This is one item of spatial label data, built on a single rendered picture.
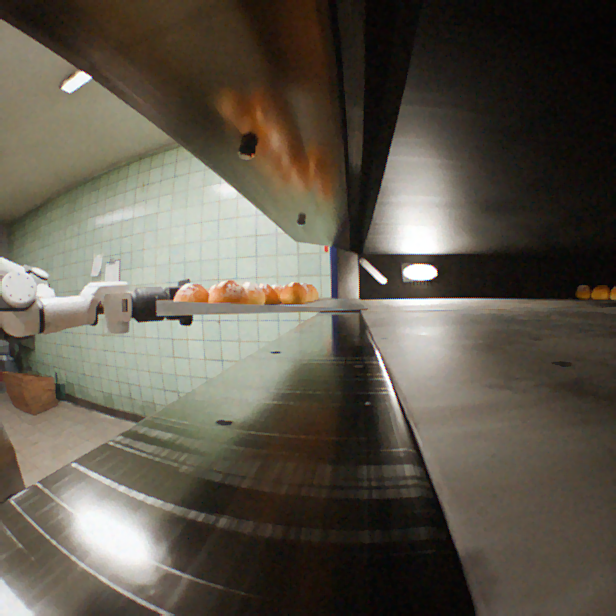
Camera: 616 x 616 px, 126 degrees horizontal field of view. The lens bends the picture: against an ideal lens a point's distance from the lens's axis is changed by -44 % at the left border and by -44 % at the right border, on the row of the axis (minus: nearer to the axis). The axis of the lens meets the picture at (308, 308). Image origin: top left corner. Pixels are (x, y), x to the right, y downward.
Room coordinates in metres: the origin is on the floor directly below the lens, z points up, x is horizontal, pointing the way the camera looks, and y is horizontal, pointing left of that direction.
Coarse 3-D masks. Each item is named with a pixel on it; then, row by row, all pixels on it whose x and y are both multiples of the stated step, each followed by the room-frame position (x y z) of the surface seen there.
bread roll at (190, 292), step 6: (180, 288) 0.48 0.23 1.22; (186, 288) 0.48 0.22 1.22; (192, 288) 0.48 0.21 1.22; (198, 288) 0.49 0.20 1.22; (204, 288) 0.52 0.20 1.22; (180, 294) 0.47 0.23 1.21; (186, 294) 0.47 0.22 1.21; (192, 294) 0.47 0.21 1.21; (198, 294) 0.48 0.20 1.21; (204, 294) 0.50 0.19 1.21; (174, 300) 0.47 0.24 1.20; (180, 300) 0.46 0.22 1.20; (186, 300) 0.46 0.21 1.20; (192, 300) 0.47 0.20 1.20; (198, 300) 0.48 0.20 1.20; (204, 300) 0.49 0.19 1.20
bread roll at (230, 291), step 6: (222, 282) 0.47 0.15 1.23; (228, 282) 0.47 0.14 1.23; (234, 282) 0.48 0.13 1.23; (216, 288) 0.46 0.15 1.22; (222, 288) 0.45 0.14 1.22; (228, 288) 0.46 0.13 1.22; (234, 288) 0.47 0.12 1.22; (240, 288) 0.48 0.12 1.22; (210, 294) 0.46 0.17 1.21; (216, 294) 0.45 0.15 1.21; (222, 294) 0.45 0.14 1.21; (228, 294) 0.45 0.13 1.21; (234, 294) 0.46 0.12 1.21; (240, 294) 0.47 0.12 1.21; (246, 294) 0.50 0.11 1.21; (210, 300) 0.45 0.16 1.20; (216, 300) 0.44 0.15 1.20; (222, 300) 0.45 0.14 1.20; (228, 300) 0.45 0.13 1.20; (234, 300) 0.46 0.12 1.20; (240, 300) 0.47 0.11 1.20; (246, 300) 0.49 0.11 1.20
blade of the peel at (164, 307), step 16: (160, 304) 0.45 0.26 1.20; (176, 304) 0.44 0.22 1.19; (192, 304) 0.44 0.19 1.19; (208, 304) 0.43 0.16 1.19; (224, 304) 0.43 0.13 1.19; (240, 304) 0.42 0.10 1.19; (304, 304) 0.63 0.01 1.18; (320, 304) 0.59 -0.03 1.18; (336, 304) 0.55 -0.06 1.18; (352, 304) 0.53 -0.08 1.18
